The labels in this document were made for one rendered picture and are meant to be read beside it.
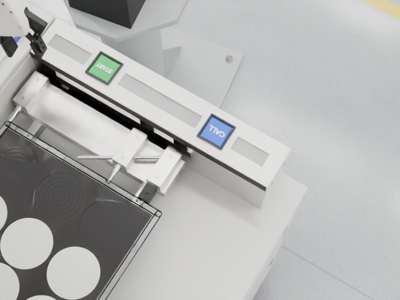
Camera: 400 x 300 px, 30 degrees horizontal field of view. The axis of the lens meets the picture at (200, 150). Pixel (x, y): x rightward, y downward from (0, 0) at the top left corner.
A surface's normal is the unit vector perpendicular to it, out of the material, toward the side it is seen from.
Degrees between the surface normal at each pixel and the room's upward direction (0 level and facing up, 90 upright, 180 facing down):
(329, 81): 0
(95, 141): 0
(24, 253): 0
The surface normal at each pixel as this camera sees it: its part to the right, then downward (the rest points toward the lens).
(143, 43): 0.53, 0.79
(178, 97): 0.01, -0.37
